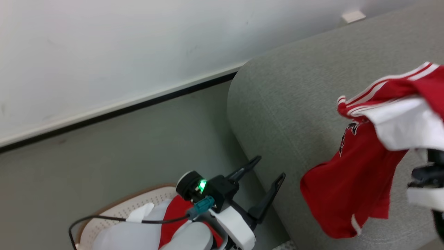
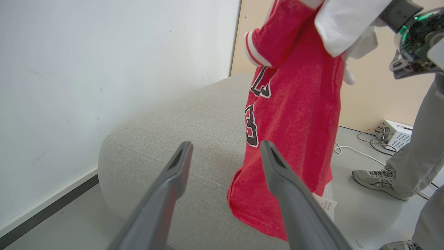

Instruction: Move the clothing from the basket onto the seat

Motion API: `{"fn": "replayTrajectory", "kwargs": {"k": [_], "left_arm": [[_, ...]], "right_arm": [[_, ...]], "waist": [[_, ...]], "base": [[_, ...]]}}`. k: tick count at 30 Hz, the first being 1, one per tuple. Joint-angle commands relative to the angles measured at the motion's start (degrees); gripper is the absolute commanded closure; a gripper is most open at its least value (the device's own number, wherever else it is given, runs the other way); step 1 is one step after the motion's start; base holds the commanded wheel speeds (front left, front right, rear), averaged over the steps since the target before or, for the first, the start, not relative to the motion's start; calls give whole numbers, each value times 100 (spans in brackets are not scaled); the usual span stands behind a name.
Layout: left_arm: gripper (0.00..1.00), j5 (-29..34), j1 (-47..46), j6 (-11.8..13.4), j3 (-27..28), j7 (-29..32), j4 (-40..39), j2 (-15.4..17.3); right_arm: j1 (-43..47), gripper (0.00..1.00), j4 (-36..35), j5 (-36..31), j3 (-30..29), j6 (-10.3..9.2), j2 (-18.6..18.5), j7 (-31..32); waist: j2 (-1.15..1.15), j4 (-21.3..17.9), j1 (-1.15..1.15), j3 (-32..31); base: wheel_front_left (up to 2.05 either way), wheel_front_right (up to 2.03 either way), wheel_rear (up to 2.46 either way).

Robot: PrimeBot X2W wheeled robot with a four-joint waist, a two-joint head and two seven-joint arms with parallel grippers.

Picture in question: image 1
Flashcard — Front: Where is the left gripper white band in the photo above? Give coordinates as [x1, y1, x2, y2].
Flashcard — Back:
[207, 156, 286, 250]

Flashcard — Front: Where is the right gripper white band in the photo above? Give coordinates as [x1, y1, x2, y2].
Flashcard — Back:
[406, 149, 444, 211]

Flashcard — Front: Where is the white cloth garment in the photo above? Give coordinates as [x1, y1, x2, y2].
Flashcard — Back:
[361, 95, 444, 152]

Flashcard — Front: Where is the red jersey white trim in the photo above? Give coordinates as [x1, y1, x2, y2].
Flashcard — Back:
[300, 61, 444, 240]

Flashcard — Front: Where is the white perforated laundry basket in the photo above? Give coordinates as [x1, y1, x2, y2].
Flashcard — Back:
[74, 184, 181, 250]

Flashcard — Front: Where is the grey fabric sofa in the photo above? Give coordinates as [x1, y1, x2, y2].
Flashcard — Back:
[227, 0, 444, 250]

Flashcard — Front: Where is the red garment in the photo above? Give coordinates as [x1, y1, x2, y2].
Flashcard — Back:
[158, 194, 223, 250]

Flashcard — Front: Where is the white skirting board black edge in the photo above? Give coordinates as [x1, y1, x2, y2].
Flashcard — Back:
[0, 62, 247, 154]

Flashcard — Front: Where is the small white wall box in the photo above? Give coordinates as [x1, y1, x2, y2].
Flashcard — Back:
[341, 10, 367, 24]

